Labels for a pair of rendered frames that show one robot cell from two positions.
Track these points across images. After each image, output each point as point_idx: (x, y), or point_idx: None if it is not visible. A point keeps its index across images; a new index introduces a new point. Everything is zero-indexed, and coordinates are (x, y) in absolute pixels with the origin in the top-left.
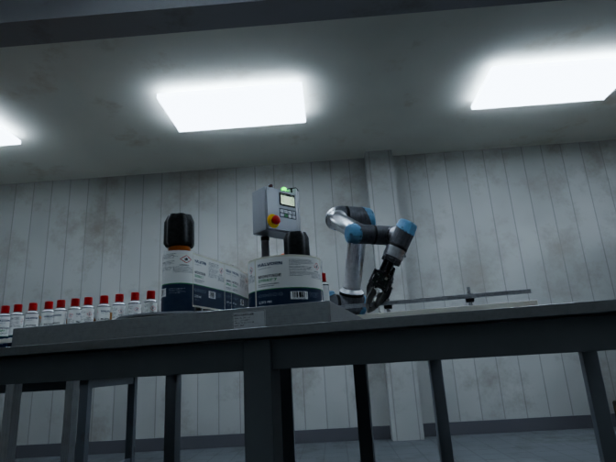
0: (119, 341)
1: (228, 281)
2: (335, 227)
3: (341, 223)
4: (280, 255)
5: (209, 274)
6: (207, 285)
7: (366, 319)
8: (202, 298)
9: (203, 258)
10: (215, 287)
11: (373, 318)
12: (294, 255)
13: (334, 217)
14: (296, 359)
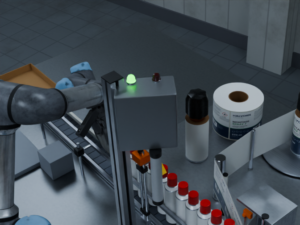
0: None
1: (258, 138)
2: (75, 109)
3: (91, 94)
4: (252, 85)
5: (281, 126)
6: (281, 131)
7: (246, 81)
8: (286, 137)
9: (287, 114)
10: (272, 135)
11: (243, 79)
12: (243, 83)
13: (72, 97)
14: None
